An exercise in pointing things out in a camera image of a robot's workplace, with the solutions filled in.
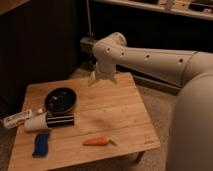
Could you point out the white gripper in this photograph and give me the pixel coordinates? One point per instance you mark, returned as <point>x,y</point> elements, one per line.
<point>103,70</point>

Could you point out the dark ceramic bowl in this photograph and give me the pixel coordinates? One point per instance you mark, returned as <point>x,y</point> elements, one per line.
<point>60,100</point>

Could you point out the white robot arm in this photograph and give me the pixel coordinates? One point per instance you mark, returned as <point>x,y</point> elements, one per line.
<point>190,142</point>

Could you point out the wooden low table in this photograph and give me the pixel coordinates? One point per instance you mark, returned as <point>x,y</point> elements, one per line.
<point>115,111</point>

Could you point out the black striped box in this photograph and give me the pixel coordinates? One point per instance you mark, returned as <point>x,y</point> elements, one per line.
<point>58,121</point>

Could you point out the white paper cup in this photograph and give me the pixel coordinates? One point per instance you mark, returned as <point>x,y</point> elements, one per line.
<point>36,123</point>

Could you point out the thin metal pole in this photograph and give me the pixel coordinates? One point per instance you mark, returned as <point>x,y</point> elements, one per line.
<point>91,35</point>

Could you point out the blue sponge cloth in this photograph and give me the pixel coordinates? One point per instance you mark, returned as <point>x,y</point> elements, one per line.
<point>41,145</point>

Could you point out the white tube with label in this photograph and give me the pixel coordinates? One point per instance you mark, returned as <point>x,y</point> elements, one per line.
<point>17,119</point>

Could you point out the wooden shelf with items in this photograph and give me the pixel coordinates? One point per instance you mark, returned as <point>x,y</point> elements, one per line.
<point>199,9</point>

